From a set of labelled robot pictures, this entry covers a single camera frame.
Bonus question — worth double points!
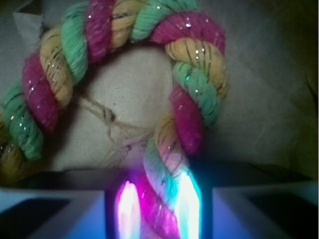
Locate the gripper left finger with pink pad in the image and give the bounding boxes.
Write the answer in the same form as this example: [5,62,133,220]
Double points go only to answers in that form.
[0,170,141,239]

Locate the brown paper bag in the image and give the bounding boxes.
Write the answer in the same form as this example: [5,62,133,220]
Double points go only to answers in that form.
[13,0,319,180]

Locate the multicolored twisted rope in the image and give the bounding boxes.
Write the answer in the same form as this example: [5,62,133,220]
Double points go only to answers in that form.
[0,0,229,239]

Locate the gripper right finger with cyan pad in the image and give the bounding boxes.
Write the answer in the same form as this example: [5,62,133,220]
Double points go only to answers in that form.
[178,161,319,239]

